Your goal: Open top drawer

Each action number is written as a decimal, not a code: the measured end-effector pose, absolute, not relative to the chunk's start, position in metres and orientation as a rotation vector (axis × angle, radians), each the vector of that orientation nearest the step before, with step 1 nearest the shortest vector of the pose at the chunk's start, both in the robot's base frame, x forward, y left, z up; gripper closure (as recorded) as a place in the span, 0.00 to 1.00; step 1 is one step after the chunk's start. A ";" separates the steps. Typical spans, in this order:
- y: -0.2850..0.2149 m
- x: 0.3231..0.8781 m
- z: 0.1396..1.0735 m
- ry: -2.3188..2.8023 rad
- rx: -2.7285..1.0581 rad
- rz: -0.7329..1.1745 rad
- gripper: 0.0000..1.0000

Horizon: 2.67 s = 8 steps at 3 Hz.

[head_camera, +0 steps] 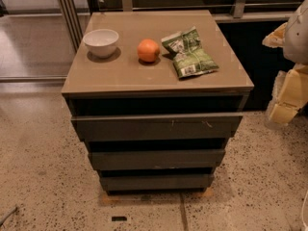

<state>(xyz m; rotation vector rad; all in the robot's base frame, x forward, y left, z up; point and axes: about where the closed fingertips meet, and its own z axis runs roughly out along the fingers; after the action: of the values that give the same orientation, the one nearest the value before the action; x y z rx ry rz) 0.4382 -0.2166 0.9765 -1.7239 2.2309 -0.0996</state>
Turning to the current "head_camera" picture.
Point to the grey drawer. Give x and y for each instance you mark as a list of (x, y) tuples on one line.
[(167, 159), (160, 182), (156, 127)]

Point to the orange fruit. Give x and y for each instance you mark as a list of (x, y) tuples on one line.
[(148, 50)]

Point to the grey drawer cabinet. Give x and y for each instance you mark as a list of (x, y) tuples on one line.
[(122, 85)]

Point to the metal railing frame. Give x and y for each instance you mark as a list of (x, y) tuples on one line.
[(237, 19)]

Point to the white ceramic bowl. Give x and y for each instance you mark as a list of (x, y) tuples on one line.
[(101, 42)]

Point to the green snack bag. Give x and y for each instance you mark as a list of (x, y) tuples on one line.
[(188, 55)]

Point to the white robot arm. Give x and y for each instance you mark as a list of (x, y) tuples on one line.
[(295, 46)]

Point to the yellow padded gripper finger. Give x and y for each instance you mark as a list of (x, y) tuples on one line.
[(276, 38), (289, 95)]

